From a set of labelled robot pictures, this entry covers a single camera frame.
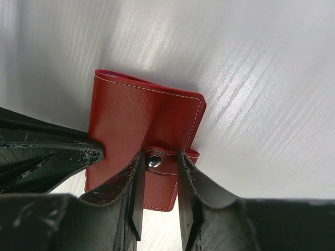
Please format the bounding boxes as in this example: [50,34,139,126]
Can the red leather card holder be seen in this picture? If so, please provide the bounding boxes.
[85,69,206,212]

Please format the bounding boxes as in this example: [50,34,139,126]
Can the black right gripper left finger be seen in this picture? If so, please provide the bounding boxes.
[80,151,146,250]

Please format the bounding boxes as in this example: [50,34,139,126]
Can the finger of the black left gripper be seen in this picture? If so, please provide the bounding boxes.
[1,108,104,193]

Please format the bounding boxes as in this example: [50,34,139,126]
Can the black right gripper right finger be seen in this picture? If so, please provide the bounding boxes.
[177,151,246,250]

